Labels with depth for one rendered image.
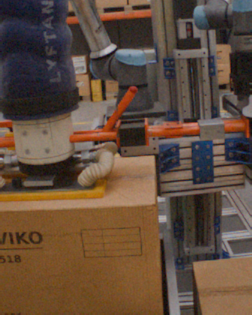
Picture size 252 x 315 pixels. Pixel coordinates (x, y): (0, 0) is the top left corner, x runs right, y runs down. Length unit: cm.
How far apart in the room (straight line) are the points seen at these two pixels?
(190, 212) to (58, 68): 106
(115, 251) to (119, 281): 9
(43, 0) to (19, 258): 67
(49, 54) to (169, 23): 85
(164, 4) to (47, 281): 121
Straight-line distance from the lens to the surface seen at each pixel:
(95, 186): 119
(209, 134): 122
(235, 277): 153
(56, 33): 117
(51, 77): 115
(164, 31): 192
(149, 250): 115
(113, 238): 114
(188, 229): 203
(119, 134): 120
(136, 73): 172
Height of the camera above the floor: 137
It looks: 15 degrees down
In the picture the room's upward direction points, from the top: 5 degrees counter-clockwise
